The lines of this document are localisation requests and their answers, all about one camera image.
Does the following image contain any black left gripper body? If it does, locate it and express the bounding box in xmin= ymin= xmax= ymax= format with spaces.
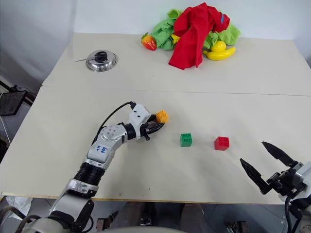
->
xmin=140 ymin=114 xmax=158 ymax=142

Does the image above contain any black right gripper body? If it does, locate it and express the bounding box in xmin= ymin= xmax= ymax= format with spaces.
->
xmin=266 ymin=166 xmax=307 ymax=198

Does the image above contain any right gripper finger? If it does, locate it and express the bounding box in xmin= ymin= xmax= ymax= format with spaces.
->
xmin=261 ymin=141 xmax=298 ymax=167
xmin=240 ymin=158 xmax=271 ymax=195

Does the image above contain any orange toy brick cube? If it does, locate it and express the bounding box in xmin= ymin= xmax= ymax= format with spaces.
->
xmin=155 ymin=109 xmax=169 ymax=124

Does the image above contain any green toy brick cube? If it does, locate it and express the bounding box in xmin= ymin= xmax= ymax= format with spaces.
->
xmin=180 ymin=133 xmax=193 ymax=148

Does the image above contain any red toy brick cube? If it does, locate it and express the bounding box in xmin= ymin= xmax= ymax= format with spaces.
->
xmin=214 ymin=136 xmax=230 ymax=151

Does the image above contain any toy strawberry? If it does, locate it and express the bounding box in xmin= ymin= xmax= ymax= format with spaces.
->
xmin=141 ymin=32 xmax=157 ymax=51

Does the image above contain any steel pot lid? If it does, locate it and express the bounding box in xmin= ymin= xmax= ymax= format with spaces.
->
xmin=74 ymin=50 xmax=119 ymax=73

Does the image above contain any black shoe with white sole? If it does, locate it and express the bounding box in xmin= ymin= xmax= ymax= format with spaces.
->
xmin=140 ymin=202 xmax=156 ymax=226

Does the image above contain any green cloth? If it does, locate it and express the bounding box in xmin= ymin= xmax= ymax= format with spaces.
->
xmin=151 ymin=9 xmax=242 ymax=51

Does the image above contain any red cloth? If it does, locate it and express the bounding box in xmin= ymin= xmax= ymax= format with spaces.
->
xmin=168 ymin=2 xmax=230 ymax=71

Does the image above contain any yellow toy banana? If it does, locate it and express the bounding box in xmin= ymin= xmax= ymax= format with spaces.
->
xmin=203 ymin=47 xmax=237 ymax=61

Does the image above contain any yellow toy lemon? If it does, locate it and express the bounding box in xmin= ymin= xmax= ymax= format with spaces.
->
xmin=210 ymin=40 xmax=227 ymax=52

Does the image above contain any black stand with panel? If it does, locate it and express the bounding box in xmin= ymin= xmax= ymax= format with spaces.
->
xmin=0 ymin=81 xmax=35 ymax=117

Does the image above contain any white plastic bag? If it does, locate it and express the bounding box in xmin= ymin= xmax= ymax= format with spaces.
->
xmin=4 ymin=196 xmax=34 ymax=216

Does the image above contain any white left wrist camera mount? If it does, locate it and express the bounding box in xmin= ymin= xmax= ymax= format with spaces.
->
xmin=128 ymin=103 xmax=151 ymax=141

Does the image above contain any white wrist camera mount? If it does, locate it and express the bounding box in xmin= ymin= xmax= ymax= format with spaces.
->
xmin=292 ymin=161 xmax=311 ymax=195
xmin=128 ymin=103 xmax=151 ymax=141

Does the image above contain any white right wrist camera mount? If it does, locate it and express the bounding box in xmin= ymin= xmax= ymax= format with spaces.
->
xmin=292 ymin=161 xmax=311 ymax=195

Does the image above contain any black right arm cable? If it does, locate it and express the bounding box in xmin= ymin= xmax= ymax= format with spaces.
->
xmin=283 ymin=193 xmax=306 ymax=233

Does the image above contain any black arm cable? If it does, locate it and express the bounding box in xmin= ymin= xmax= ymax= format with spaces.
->
xmin=91 ymin=101 xmax=136 ymax=146
xmin=283 ymin=193 xmax=306 ymax=233

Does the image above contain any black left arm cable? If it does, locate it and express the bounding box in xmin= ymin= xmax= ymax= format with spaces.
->
xmin=91 ymin=101 xmax=136 ymax=146

